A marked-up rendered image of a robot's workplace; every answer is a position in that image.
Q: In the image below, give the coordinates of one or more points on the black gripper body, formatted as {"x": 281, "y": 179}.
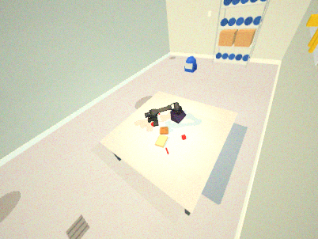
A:
{"x": 155, "y": 121}

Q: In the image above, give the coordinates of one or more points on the pale yellow block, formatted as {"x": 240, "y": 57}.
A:
{"x": 161, "y": 141}

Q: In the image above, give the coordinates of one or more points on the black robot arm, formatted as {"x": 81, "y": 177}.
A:
{"x": 154, "y": 112}

